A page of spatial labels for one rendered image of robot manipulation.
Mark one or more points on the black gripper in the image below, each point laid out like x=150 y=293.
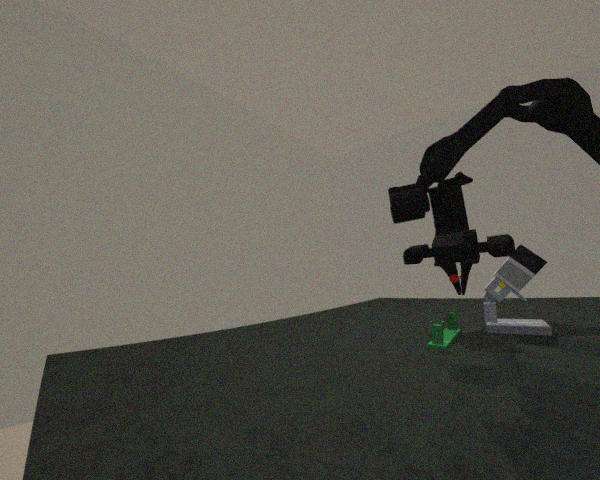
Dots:
x=497 y=246

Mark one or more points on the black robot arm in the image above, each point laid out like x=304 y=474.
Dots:
x=560 y=105

